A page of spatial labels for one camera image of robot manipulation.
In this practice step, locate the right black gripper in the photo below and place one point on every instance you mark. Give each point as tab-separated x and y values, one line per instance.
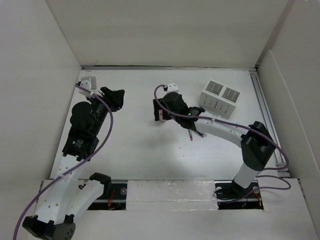
156	108

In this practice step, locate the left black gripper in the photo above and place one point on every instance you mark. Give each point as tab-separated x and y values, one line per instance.
113	98

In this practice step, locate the red capped pen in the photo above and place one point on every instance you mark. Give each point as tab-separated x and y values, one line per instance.
190	134

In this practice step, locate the pink eraser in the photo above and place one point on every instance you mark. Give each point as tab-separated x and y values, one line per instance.
160	116

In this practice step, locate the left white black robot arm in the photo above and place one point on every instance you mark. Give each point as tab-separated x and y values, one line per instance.
66	201

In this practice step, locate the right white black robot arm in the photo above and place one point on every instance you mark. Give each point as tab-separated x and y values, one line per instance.
254	140

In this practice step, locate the white two-slot pen holder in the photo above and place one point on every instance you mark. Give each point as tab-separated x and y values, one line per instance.
219	99

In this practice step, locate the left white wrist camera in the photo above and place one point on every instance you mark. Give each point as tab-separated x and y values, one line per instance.
88	86

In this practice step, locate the aluminium rail front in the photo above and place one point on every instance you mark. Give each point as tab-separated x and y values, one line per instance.
116	200

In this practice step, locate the aluminium rail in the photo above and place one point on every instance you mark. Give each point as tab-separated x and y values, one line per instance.
279	160
116	200

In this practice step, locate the aluminium rail right side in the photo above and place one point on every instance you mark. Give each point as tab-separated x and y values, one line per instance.
279	160

